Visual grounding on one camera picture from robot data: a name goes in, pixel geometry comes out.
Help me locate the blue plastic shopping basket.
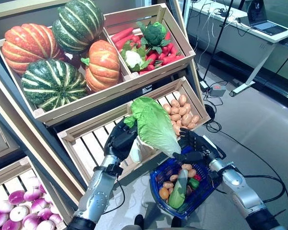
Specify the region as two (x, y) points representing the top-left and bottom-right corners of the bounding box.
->
(149, 143), (228, 220)

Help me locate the large wooden pumpkin crate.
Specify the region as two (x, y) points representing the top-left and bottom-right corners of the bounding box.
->
(0, 28), (135, 127)

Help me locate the empty slatted wooden crate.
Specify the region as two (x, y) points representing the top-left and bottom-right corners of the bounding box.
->
(57, 102), (159, 185)

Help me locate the dark robot waist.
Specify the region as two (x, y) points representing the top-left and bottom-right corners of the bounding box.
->
(121, 224), (190, 230)

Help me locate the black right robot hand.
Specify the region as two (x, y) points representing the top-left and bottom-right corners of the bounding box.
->
(172, 127), (219, 164)

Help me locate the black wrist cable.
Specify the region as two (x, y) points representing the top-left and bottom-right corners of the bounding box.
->
(243, 174), (287, 204)
(102, 176), (126, 215)

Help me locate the wooden carrot crate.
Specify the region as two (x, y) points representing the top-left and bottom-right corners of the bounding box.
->
(102, 2), (196, 81)

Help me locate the small orange pumpkin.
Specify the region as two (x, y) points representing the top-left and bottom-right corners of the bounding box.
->
(81, 39), (121, 93)

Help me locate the green bell pepper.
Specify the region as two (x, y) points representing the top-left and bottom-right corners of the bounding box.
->
(188, 178), (201, 190)

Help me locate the black tripod stand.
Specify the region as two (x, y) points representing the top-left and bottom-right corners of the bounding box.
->
(201, 0), (236, 82)

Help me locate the white cauliflower with leaves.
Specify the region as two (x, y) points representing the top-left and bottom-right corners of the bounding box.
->
(120, 40), (152, 72)

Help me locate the napa cabbage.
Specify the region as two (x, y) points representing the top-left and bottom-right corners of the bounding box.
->
(167, 168), (190, 209)
(123, 96), (182, 158)

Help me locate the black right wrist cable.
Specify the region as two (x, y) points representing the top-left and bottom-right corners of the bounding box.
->
(243, 174), (287, 204)

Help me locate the green broccoli head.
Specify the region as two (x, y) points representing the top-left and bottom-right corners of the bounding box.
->
(136, 21), (172, 55)

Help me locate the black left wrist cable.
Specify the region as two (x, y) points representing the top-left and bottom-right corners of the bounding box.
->
(102, 176), (126, 215)

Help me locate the green striped pumpkin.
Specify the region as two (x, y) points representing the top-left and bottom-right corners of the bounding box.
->
(52, 0), (105, 55)
(21, 59), (88, 113)

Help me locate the wooden turnip crate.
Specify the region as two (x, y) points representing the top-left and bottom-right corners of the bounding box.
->
(0, 157), (74, 230)

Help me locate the open grey laptop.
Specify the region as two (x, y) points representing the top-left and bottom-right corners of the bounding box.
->
(246, 0), (288, 36)

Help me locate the orange fruit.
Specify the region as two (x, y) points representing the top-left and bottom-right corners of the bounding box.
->
(158, 187), (170, 200)

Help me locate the wood and dark display stand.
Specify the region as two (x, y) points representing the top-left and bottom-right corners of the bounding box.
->
(0, 0), (207, 230)

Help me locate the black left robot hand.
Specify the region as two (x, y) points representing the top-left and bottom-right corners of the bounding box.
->
(104, 117), (139, 161)

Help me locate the white hanging cable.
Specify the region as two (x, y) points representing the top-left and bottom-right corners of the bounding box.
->
(205, 7), (219, 51)

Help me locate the wooden potato crate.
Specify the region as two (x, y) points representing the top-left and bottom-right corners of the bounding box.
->
(127, 76), (211, 144)

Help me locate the black coiled cable ring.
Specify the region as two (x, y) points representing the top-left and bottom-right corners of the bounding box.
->
(204, 103), (218, 124)

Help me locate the grey box red button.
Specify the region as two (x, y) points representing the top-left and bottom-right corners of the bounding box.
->
(210, 85), (228, 97)

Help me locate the white desk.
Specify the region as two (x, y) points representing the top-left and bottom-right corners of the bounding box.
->
(186, 0), (288, 98)

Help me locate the large orange ribbed pumpkin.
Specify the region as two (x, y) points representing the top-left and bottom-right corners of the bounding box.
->
(1, 23), (65, 75)

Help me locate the long black floor cable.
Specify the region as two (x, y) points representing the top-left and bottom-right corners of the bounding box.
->
(205, 121), (288, 230)

